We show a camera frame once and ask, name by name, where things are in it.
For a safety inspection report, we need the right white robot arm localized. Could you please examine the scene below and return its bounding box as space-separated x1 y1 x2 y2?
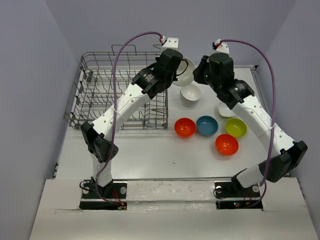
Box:
193 53 308 196

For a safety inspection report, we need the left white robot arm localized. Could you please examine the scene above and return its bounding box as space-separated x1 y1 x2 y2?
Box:
80 49 183 200

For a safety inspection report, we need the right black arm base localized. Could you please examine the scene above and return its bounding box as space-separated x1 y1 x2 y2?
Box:
212 181 263 210

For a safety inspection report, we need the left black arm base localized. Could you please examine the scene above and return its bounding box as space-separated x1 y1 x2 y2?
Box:
79 179 127 211

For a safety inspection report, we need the white square dish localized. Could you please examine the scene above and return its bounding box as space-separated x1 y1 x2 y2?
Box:
217 102 236 118

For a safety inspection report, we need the blue bowl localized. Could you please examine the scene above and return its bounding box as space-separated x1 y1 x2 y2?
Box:
195 115 219 137

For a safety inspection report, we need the orange bowl left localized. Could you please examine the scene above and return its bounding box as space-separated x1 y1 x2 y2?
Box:
174 117 197 138

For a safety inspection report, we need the orange bowl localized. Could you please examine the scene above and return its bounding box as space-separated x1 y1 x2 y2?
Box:
215 134 239 156
174 117 197 138

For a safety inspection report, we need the lime green bowl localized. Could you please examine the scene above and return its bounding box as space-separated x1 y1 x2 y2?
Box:
225 118 248 138

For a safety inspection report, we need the orange bowl right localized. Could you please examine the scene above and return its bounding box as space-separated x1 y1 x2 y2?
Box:
215 134 239 156

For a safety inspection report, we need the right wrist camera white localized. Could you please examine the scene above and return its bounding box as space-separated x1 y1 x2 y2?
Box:
212 39 230 55

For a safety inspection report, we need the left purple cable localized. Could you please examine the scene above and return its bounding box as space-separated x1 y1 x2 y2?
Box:
94 31 165 206

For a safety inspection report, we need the grey wire dish rack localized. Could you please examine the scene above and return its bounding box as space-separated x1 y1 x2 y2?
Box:
64 44 168 130

